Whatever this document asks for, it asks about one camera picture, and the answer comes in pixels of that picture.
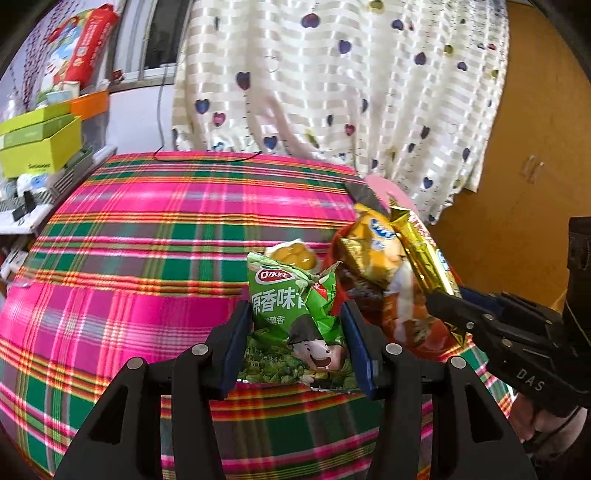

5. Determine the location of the orange box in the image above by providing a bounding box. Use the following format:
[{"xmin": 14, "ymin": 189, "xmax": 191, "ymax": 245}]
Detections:
[{"xmin": 69, "ymin": 90, "xmax": 110, "ymax": 118}]

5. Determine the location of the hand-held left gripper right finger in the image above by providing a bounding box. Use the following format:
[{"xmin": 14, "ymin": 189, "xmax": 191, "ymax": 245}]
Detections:
[{"xmin": 341, "ymin": 300, "xmax": 539, "ymax": 480}]

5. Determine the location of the pink round object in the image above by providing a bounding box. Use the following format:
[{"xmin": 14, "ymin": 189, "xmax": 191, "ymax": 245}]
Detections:
[{"xmin": 365, "ymin": 174, "xmax": 416, "ymax": 215}]

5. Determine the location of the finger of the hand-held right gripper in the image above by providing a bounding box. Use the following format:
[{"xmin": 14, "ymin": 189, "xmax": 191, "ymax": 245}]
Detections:
[
  {"xmin": 461, "ymin": 286, "xmax": 568, "ymax": 325},
  {"xmin": 425, "ymin": 290, "xmax": 506, "ymax": 344}
]

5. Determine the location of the person's right hand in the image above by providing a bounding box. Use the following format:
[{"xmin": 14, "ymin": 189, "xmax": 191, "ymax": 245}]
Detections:
[{"xmin": 508, "ymin": 394, "xmax": 591, "ymax": 446}]

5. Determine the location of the small yellow snack packet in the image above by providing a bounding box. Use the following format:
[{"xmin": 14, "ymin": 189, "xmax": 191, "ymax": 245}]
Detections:
[{"xmin": 268, "ymin": 239, "xmax": 320, "ymax": 274}]

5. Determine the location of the black flat object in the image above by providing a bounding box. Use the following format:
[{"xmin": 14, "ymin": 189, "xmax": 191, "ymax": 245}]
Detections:
[{"xmin": 344, "ymin": 180, "xmax": 385, "ymax": 217}]

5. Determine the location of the plaid blanket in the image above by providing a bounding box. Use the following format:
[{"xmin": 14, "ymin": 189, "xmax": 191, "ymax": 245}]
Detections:
[{"xmin": 0, "ymin": 151, "xmax": 515, "ymax": 480}]

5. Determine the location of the yellow-green cardboard box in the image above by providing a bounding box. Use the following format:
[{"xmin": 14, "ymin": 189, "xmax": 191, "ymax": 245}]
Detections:
[{"xmin": 0, "ymin": 117, "xmax": 83, "ymax": 178}]

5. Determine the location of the red cartoon print carton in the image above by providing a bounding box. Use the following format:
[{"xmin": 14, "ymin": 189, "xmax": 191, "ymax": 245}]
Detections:
[{"xmin": 39, "ymin": 4, "xmax": 120, "ymax": 100}]

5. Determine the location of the yellow-green box lid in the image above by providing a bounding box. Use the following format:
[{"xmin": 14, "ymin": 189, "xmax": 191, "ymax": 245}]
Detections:
[{"xmin": 0, "ymin": 100, "xmax": 77, "ymax": 139}]

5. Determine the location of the wooden cabinet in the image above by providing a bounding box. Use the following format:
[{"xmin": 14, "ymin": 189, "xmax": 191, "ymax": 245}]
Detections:
[{"xmin": 429, "ymin": 0, "xmax": 591, "ymax": 315}]

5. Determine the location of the yellow snack bag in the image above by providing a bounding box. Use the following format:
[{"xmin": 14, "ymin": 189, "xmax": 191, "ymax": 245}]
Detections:
[{"xmin": 335, "ymin": 210, "xmax": 407, "ymax": 289}]

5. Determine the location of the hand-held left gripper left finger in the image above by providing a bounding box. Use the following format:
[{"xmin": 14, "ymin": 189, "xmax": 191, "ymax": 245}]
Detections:
[{"xmin": 54, "ymin": 300, "xmax": 252, "ymax": 480}]

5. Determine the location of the green snack bag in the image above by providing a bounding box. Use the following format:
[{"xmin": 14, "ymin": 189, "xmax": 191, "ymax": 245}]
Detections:
[{"xmin": 238, "ymin": 251, "xmax": 358, "ymax": 393}]

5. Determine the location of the black and white striped box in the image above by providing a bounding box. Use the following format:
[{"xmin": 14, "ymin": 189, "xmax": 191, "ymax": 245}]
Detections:
[{"xmin": 41, "ymin": 145, "xmax": 118, "ymax": 204}]

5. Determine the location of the white window frame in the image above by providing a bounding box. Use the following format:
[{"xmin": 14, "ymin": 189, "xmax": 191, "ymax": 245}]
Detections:
[{"xmin": 106, "ymin": 0, "xmax": 195, "ymax": 93}]

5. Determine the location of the long gold snack packet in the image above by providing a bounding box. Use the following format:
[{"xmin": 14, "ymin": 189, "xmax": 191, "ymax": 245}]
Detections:
[{"xmin": 388, "ymin": 205, "xmax": 469, "ymax": 347}]

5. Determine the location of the heart print curtain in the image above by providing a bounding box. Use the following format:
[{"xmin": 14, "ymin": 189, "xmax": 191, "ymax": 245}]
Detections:
[{"xmin": 172, "ymin": 0, "xmax": 511, "ymax": 227}]

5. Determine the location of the red box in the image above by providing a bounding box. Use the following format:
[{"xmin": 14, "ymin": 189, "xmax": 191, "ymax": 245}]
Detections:
[{"xmin": 318, "ymin": 261, "xmax": 476, "ymax": 363}]

